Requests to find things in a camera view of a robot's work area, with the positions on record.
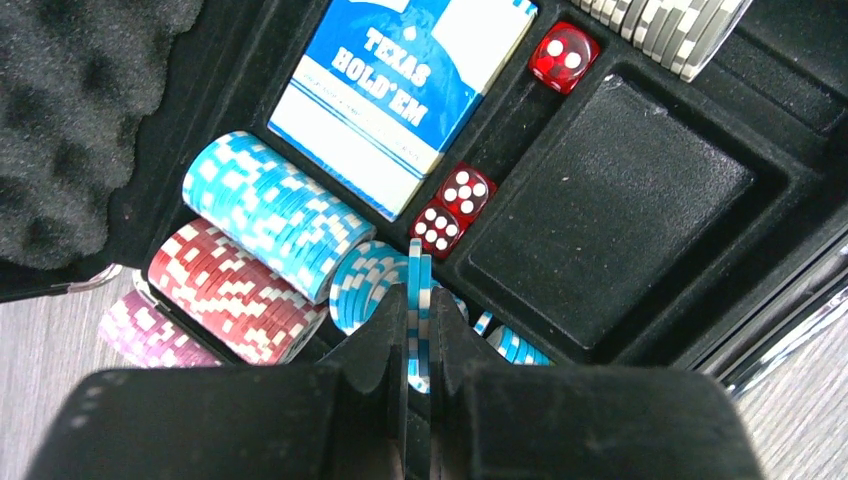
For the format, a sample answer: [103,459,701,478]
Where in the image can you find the light blue chip row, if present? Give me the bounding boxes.
[181,130,554,367]

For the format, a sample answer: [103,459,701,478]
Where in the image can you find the red dice in case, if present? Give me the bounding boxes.
[410,22,601,259]

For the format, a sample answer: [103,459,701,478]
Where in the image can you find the light blue chip stack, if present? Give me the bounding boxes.
[407,238,432,394]

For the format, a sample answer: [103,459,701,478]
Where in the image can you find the dark red chip stack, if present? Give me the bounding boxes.
[147,218,329,365]

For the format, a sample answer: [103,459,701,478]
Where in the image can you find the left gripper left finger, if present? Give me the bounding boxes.
[27,285,408,479]

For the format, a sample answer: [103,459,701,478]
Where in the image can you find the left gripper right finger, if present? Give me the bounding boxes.
[430,288,763,479]

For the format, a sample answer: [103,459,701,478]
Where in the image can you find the black poker set case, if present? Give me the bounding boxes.
[1,1,847,381]

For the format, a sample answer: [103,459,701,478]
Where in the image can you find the blue boxed card deck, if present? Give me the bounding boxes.
[268,0,538,221]

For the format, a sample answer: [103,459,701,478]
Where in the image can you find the purple chip stack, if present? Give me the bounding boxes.
[98,291,221,368]

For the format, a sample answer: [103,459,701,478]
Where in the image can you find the green grey chip row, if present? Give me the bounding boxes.
[570,0,752,83]

